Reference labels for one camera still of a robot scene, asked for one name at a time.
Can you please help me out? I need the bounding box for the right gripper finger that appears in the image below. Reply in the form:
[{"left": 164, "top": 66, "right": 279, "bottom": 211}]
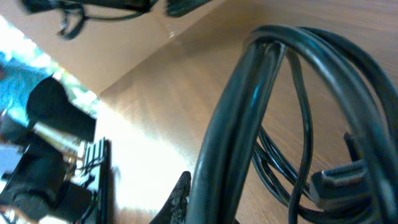
[{"left": 150, "top": 171, "right": 192, "bottom": 224}]

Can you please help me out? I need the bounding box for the black usb cable one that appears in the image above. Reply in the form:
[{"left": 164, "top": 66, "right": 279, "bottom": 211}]
[{"left": 185, "top": 24, "right": 398, "bottom": 224}]

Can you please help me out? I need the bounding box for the black usb cable two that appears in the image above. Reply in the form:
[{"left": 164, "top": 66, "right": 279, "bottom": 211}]
[{"left": 251, "top": 49, "right": 374, "bottom": 224}]

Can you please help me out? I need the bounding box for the black usb cable three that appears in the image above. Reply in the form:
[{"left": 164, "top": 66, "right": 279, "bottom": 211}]
[{"left": 251, "top": 27, "right": 398, "bottom": 224}]

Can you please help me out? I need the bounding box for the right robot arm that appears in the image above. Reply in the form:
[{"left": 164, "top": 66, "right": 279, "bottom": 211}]
[{"left": 1, "top": 78, "right": 111, "bottom": 223}]

